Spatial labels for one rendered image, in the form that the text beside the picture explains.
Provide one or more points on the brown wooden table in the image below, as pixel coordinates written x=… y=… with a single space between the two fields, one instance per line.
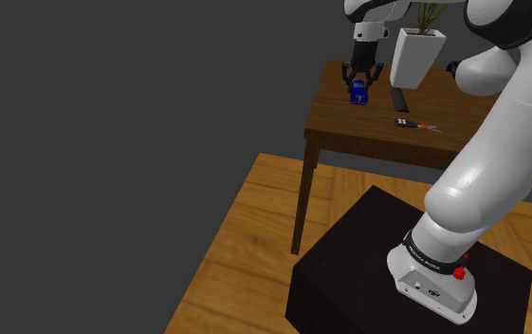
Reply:
x=367 y=125

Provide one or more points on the white planter with green plant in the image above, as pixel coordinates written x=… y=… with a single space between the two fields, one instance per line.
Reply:
x=416 y=55

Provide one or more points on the black car key fob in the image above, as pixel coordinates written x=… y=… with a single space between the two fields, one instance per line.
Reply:
x=411 y=124

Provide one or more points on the blue toy car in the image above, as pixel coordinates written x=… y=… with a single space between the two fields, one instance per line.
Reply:
x=359 y=92

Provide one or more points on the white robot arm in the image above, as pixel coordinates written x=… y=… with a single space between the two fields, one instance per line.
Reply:
x=496 y=152

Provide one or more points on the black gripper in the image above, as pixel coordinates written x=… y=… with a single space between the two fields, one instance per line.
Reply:
x=363 y=54

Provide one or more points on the dark robot stand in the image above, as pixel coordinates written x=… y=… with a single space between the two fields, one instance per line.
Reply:
x=353 y=259

